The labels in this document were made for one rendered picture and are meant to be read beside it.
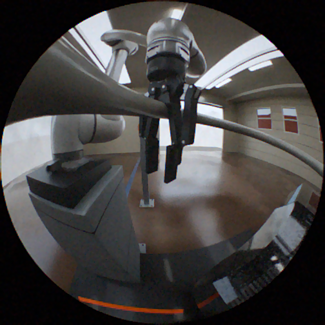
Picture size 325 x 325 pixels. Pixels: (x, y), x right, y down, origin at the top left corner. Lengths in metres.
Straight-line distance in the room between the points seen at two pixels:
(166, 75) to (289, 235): 0.47
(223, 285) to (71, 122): 0.68
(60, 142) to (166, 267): 1.01
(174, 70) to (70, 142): 0.36
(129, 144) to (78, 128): 5.96
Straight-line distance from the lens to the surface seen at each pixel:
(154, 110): 0.15
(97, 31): 3.60
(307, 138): 6.62
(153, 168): 0.24
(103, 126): 0.47
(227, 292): 0.38
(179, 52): 0.22
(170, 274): 0.96
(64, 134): 0.40
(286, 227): 0.37
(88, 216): 0.26
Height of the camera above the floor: 0.94
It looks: 14 degrees down
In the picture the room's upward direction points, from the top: straight up
